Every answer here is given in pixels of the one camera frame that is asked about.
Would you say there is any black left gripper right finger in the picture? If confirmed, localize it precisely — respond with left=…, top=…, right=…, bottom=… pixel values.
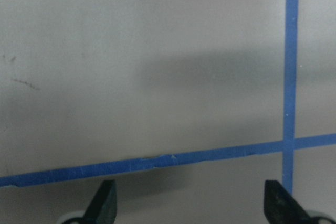
left=264, top=180, right=313, bottom=224

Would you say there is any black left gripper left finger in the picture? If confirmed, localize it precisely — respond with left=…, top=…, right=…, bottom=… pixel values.
left=82, top=180, right=117, bottom=223

